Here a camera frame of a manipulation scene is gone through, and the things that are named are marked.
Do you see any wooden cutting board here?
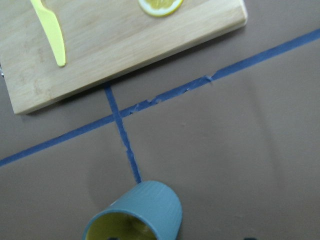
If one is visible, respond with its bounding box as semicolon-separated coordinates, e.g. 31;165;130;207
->
0;0;248;115

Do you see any blue ribbed mug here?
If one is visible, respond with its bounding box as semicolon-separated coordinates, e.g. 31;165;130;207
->
82;180;183;240

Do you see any yellow plastic knife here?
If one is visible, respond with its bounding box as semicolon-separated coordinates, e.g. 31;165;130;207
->
30;0;67;68

